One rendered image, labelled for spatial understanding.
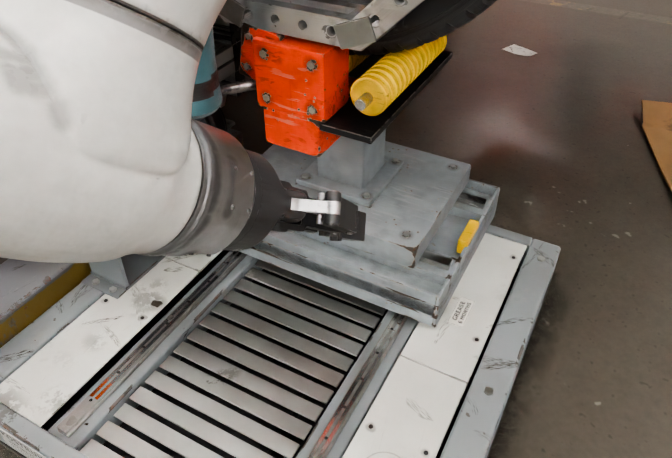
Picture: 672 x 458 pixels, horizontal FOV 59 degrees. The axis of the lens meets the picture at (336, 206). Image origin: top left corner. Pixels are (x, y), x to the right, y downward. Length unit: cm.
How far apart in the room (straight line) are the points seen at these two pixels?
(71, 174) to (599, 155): 164
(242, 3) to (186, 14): 59
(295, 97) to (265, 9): 13
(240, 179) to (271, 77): 53
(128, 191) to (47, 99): 6
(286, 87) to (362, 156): 26
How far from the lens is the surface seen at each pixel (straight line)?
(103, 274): 124
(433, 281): 108
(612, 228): 155
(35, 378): 114
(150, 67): 30
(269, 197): 41
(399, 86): 88
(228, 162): 37
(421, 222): 108
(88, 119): 28
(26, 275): 124
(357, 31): 81
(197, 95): 86
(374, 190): 113
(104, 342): 114
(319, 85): 86
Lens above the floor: 90
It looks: 38 degrees down
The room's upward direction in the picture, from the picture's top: straight up
